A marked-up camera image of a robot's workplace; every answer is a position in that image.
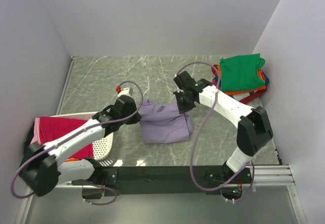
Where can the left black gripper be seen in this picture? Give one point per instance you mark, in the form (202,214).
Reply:
(135,119)

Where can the white perforated laundry basket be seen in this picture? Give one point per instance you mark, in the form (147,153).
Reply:
(98,150)

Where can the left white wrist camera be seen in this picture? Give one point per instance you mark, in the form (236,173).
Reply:
(127,91)

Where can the pink t shirt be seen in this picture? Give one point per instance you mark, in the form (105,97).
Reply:
(36,131)

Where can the black garment in basket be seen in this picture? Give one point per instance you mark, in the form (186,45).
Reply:
(29,137)

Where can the red folded t shirt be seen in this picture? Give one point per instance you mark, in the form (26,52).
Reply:
(243,96)

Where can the black base beam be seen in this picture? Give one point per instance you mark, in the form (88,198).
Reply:
(160,180)

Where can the magenta t shirt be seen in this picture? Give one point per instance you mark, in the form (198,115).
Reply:
(52,128)

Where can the lavender t shirt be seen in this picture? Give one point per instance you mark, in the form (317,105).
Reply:
(163,123)

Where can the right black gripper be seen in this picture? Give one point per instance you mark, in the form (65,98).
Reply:
(183,108)

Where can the blue folded t shirt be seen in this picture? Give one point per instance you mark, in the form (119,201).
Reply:
(266,79)

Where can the aluminium rail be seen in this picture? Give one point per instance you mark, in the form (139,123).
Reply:
(83,170)

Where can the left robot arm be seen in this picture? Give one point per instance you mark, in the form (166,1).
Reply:
(41,167)

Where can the green folded t shirt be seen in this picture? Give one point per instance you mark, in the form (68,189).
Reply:
(241,72)

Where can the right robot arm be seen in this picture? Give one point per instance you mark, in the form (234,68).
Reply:
(254,130)

